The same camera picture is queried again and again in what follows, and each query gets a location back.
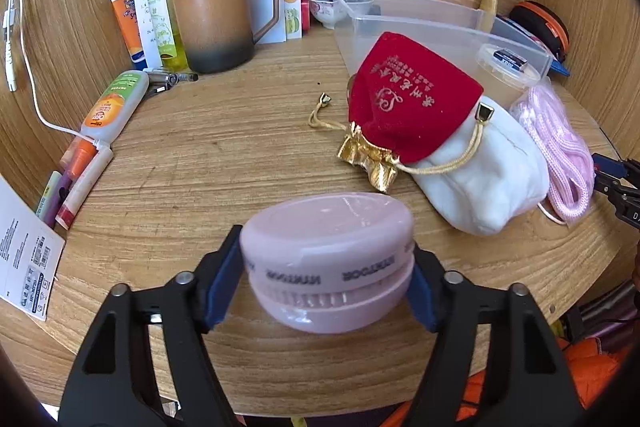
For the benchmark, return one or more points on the floral ceramic bowl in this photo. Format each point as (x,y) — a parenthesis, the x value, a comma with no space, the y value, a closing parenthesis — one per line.
(327,12)

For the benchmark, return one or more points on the orange highlighter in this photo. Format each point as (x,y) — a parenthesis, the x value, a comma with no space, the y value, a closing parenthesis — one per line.
(80,157)

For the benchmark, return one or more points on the small blue black pack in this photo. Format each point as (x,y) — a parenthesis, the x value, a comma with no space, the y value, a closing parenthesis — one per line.
(511,59)

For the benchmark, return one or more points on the orange garment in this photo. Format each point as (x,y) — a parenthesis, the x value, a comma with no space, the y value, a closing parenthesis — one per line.
(575,367)

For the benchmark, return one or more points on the orange green white tube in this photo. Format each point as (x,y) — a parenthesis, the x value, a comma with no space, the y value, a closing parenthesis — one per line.
(112,107)

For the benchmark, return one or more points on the white cloth pouch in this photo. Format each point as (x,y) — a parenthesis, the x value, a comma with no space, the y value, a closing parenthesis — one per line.
(490,177)

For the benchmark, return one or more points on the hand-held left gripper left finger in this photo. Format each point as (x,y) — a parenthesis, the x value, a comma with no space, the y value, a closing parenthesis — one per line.
(227,279)

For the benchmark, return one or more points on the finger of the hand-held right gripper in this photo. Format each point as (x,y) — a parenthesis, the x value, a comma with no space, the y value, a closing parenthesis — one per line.
(607,164)
(612,192)

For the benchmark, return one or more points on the printed label sheet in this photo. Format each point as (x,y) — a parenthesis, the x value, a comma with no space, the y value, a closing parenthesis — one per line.
(25,257)

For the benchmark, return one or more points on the pink round case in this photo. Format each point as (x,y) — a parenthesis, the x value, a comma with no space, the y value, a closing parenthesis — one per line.
(325,232)

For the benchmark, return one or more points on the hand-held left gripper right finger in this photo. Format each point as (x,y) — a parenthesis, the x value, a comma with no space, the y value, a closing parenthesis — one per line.
(424,294)

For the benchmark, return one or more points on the pale yellow tube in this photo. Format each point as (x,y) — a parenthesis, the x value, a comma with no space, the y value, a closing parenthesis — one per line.
(487,9)

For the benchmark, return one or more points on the wooden desktop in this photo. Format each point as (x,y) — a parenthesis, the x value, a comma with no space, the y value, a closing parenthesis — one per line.
(225,147)

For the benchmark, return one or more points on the green highlighter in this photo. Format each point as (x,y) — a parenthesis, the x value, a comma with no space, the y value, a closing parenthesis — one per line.
(48,194)

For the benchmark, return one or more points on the clear plastic bin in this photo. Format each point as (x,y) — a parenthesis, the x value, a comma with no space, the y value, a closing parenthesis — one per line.
(425,14)

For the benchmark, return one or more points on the brown ceramic mug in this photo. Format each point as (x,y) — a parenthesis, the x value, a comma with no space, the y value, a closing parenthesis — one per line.
(215,27)

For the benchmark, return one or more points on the orange black zip case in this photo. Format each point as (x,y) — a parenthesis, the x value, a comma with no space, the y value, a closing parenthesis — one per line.
(542,19)

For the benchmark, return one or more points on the orange sunscreen tube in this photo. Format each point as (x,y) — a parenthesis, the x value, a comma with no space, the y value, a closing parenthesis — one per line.
(127,27)

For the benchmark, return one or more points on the red white tube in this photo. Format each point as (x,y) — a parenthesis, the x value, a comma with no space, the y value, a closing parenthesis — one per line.
(82,187)

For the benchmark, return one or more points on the fruit print booklet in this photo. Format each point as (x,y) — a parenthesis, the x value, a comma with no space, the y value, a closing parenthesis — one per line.
(292,2)

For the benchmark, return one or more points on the plastic tub with cream lid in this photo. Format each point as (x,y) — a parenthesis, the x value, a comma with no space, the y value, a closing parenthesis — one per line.
(505,79)

